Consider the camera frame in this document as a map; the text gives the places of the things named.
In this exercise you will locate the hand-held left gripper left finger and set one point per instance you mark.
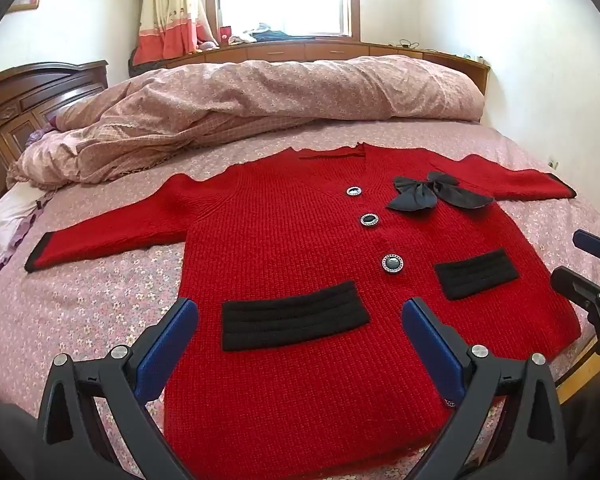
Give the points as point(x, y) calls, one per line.
point(166, 350)

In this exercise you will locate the red knit cardigan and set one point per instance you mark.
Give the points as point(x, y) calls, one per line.
point(290, 260)

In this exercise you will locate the wooden windowsill cabinet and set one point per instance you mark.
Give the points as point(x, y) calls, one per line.
point(330, 51)

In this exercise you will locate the white purple pillow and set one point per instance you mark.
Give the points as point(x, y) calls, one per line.
point(0, 230)

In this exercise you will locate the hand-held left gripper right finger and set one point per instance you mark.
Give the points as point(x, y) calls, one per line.
point(430, 350)

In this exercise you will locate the cream and red curtain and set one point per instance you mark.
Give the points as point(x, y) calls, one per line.
point(170, 10)

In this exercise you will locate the dark wooden headboard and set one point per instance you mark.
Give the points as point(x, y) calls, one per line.
point(10, 125)

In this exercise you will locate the small red box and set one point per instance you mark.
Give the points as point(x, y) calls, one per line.
point(225, 34)

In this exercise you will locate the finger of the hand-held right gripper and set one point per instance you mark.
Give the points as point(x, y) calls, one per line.
point(596, 243)
point(577, 284)

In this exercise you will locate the wooden bed frame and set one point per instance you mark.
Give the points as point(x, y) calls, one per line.
point(580, 365)

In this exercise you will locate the pink floral duvet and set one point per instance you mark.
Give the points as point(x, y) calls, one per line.
point(280, 95)

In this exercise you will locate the pile of clothes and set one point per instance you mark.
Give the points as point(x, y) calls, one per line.
point(260, 35)

